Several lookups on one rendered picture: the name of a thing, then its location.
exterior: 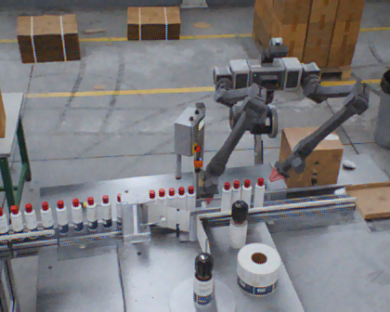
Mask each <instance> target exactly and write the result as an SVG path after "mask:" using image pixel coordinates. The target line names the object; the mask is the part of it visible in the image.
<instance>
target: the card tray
mask: <svg viewBox="0 0 390 312"><path fill-rule="evenodd" d="M345 192H347V193H349V195H350V196H351V198H355V197H356V201H355V203H356V208H357V210H358V211H359V213H360V214H361V215H362V218H363V219H376V218H382V217H390V181H385V182H372V183H366V184H353V185H352V186H348V187H345Z"/></svg>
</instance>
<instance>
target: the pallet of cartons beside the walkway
mask: <svg viewBox="0 0 390 312"><path fill-rule="evenodd" d="M365 2H366V0H255V3H254V12H253V32H252V36H253V40H254V42H255V45H256V46H257V47H258V50H259V52H263V50H264V49H268V47H269V41H270V40H271V39H272V38H279V37H281V39H282V43H283V45H284V46H288V49H289V53H288V54H287V55H286V58H297V59H298V60H299V62H300V63H304V65H308V64H310V63H311V62H315V64H317V66H318V69H319V70H320V73H319V79H320V75H321V73H322V72H336V73H337V75H338V77H339V78H340V79H341V81H342V80H350V74H351V69H352V67H351V61H352V59H353V57H354V53H355V50H356V44H357V41H358V35H359V30H360V24H361V18H362V13H363V9H364V6H365Z"/></svg>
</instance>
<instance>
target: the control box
mask: <svg viewBox="0 0 390 312"><path fill-rule="evenodd" d="M195 110H196V109H195V108H191V107H187V108H186V109H185V110H184V111H183V113H182V114H181V115H180V116H179V117H178V119H176V121H175V153H178V154H180V155H183V156H188V157H191V156H192V155H193V154H194V153H195V150H194V148H195V146H196V147H197V146H198V145H201V144H202V143H203V140H204V133H203V135H202V136H201V137H200V139H199V140H198V134H199V132H200V131H201V130H202V129H203V127H202V128H201V130H200V131H199V132H198V122H199V121H200V120H201V118H202V117H203V115H205V112H204V111H203V110H201V111H199V113H200V114H199V115H195V114H194V113H195ZM190 116H193V119H194V122H189V117H190ZM203 126H204V125H203Z"/></svg>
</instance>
